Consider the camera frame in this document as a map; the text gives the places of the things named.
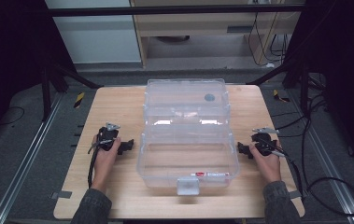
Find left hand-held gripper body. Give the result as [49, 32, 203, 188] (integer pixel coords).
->
[87, 121, 121, 154]

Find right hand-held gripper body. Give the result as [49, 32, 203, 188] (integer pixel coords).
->
[250, 126, 288, 159]

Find clear plastic storage box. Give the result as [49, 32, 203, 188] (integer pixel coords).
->
[135, 77, 241, 197]

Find person's right hand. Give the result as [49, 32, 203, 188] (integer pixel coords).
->
[248, 144, 283, 186]

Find person's left hand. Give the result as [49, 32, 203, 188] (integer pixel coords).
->
[90, 133, 122, 194]

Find grey tape strip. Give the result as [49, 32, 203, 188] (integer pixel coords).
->
[50, 189, 73, 201]
[289, 189, 304, 201]

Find black metal stand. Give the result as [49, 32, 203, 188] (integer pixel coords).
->
[39, 57, 105, 123]
[245, 55, 311, 118]

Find white cabinet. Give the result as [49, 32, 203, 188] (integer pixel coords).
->
[44, 0, 143, 65]

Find black curtain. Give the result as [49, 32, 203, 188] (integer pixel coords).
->
[281, 0, 354, 175]
[0, 0, 73, 147]

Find light wooden desk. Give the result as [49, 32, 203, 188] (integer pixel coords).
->
[129, 0, 307, 69]

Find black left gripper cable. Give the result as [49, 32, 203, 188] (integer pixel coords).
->
[87, 145, 102, 189]

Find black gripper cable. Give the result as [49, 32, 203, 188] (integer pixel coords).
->
[87, 145, 102, 189]
[284, 154, 305, 201]

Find yellow handled tool left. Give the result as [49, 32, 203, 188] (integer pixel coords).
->
[73, 91, 86, 109]

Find yellow handled tool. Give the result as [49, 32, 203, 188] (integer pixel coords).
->
[73, 91, 86, 109]
[272, 89, 291, 104]

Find yellow handled tool right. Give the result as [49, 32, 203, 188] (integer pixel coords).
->
[272, 89, 291, 104]

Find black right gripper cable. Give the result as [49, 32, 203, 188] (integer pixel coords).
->
[284, 154, 305, 201]

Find aluminium floor rail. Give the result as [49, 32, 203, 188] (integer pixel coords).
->
[288, 89, 354, 224]
[0, 92, 64, 224]

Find thin black floor cable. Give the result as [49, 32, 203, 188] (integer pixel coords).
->
[0, 105, 26, 128]

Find hanging black cables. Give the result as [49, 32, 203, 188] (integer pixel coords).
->
[247, 12, 292, 68]

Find black horizontal frame bar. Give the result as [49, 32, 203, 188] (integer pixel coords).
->
[45, 3, 307, 19]

